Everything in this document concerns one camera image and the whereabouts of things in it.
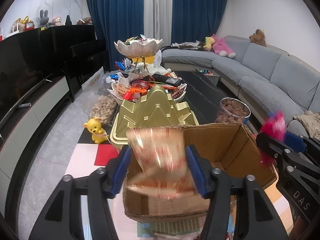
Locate yellow plush toy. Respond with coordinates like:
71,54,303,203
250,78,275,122
203,36,215,51

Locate black piano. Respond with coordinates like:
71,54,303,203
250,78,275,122
40,25,110,97

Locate orange patterned snack bag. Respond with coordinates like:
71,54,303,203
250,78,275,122
126,127,196,199

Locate brown plush bear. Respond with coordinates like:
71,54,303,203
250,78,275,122
249,29,266,47

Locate white sheer curtain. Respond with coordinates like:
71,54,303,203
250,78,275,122
144,0,173,46

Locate lower snack tray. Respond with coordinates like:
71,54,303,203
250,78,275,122
104,63,187,105

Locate grey sectional sofa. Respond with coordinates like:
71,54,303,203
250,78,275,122
162,36,319,136

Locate gold mountain-shaped tin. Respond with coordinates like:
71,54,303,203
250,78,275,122
110,86,199,149

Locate grey rabbit plush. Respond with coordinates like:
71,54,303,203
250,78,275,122
40,9,49,27

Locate yellow bear figurine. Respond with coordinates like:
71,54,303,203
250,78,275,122
84,117,108,144

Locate colourful patchwork tablecloth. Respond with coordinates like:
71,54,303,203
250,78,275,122
79,146,288,239

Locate pink plush toy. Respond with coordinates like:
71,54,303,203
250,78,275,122
212,34,236,59

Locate white lotus fruit bowl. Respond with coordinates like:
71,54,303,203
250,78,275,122
114,38,163,58

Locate magenta snack packet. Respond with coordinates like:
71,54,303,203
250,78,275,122
259,110,286,167

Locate bag of walnuts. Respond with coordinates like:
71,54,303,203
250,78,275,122
89,95,118,125

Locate grey TV cabinet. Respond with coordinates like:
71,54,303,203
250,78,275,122
1,77,69,216

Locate beige jacket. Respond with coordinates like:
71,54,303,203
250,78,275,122
293,110,320,140

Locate brown cardboard box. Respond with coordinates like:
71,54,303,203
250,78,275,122
123,123,277,223

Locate round nut tin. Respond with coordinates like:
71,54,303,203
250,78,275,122
215,98,251,125

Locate grey storage bin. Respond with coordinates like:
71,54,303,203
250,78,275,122
196,68,220,86

